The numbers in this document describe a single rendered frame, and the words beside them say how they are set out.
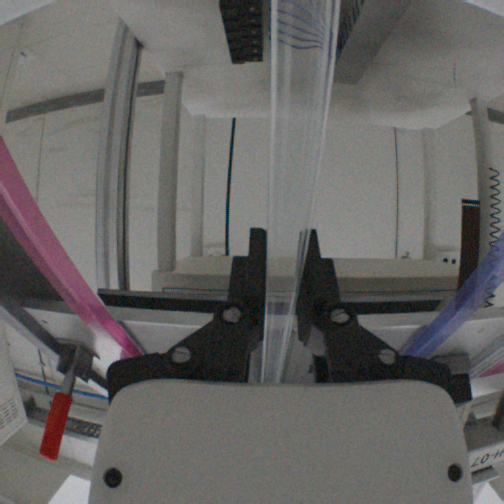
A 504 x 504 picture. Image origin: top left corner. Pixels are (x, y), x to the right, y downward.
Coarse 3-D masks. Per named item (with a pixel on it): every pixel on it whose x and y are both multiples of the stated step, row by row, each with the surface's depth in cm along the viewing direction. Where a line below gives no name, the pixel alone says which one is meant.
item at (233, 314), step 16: (224, 304) 11; (240, 304) 11; (224, 320) 10; (240, 320) 11; (224, 336) 10; (240, 336) 10; (208, 352) 9; (224, 352) 9; (240, 352) 9; (208, 368) 9; (224, 368) 9; (240, 368) 9
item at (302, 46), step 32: (288, 0) 5; (320, 0) 5; (288, 32) 6; (320, 32) 5; (288, 64) 6; (320, 64) 6; (288, 96) 7; (320, 96) 7; (288, 128) 7; (320, 128) 7; (288, 160) 8; (320, 160) 8; (288, 192) 9; (288, 224) 10; (288, 256) 11; (288, 288) 13; (288, 320) 15
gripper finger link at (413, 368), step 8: (408, 360) 10; (416, 360) 10; (424, 360) 10; (432, 360) 10; (400, 368) 10; (408, 368) 9; (416, 368) 9; (424, 368) 9; (432, 368) 9; (440, 368) 9; (448, 368) 9; (400, 376) 9; (408, 376) 9; (416, 376) 9; (424, 376) 9; (432, 376) 9; (440, 376) 9; (448, 376) 9; (440, 384) 9; (448, 384) 9; (448, 392) 9
